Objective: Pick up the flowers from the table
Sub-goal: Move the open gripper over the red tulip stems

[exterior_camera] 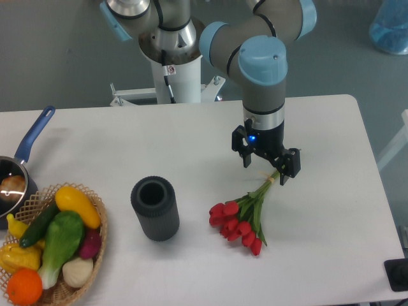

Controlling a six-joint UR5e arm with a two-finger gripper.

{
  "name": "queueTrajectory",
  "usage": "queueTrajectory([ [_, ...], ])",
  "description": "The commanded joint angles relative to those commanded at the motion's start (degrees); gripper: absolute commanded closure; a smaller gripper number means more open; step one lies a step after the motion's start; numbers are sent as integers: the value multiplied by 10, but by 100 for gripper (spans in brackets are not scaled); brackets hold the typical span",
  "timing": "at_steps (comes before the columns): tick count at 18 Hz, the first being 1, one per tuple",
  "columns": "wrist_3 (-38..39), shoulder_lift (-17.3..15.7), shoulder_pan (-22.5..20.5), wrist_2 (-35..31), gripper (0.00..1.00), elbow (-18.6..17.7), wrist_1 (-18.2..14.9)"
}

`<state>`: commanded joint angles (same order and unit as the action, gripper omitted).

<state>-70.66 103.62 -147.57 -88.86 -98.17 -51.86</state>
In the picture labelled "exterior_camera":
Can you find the white garlic bulb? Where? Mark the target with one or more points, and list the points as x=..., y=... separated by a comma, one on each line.
x=77, y=272

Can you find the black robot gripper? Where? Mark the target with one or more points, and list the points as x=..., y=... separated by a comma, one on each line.
x=267, y=144

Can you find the yellow squash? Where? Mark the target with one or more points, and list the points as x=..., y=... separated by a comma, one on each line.
x=69, y=198

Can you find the green bok choy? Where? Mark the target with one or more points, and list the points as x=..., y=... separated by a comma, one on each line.
x=62, y=240

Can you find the blue handled saucepan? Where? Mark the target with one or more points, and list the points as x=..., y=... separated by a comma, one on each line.
x=15, y=165

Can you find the yellow bell pepper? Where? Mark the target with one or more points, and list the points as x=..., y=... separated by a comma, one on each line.
x=14, y=258

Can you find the dark green cucumber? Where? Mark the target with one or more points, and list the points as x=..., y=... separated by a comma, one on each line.
x=38, y=228

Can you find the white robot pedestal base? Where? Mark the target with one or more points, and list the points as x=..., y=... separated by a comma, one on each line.
x=174, y=83

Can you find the yellow banana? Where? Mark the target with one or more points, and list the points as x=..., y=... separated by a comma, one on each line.
x=17, y=228

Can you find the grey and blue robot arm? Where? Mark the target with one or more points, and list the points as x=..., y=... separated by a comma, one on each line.
x=252, y=54

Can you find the brown bread roll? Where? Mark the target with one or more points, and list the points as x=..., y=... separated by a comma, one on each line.
x=13, y=188

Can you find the dark grey ribbed vase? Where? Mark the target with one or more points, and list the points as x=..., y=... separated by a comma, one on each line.
x=154, y=202

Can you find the orange fruit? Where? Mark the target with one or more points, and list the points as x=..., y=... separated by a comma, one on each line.
x=24, y=287

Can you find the purple red onion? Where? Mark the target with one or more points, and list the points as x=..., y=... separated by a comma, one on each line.
x=90, y=245

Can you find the red tulip bouquet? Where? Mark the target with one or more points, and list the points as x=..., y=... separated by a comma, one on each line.
x=240, y=219

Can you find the black device at table edge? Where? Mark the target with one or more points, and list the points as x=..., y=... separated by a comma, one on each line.
x=396, y=271

